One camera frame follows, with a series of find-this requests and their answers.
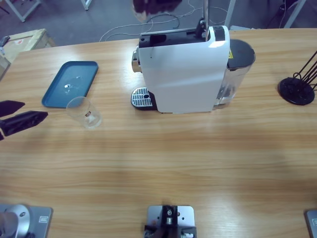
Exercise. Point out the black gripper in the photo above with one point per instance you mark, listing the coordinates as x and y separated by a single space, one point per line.
156 6

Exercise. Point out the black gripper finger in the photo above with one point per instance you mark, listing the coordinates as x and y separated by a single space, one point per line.
22 123
10 107

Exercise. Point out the silver coffee machine lever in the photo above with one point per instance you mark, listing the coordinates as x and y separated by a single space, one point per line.
206 15

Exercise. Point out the clear glass cup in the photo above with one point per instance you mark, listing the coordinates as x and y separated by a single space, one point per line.
86 117

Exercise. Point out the white coffee machine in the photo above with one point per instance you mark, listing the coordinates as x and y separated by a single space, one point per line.
183 74

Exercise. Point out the small black tool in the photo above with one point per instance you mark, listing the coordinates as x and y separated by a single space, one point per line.
4 40

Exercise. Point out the wooden crate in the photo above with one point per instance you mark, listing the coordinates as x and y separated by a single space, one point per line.
29 42

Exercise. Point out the blue plastic tray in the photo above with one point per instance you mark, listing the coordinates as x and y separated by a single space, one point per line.
74 77

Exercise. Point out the silver grate drip tray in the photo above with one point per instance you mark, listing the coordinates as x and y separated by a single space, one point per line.
141 98

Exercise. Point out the clear water tank black lid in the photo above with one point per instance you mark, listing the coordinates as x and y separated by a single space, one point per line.
239 64

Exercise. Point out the black capsule holder with rods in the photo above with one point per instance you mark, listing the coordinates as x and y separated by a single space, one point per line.
292 95

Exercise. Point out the white metal frame leg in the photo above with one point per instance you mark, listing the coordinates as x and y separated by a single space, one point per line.
294 12
230 12
86 3

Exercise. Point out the white metal table frame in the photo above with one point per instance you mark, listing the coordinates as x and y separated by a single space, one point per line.
23 12

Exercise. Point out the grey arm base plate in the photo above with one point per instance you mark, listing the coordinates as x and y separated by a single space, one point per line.
311 223
39 223

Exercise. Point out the grey mount plate dark post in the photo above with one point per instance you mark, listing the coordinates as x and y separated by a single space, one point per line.
169 218

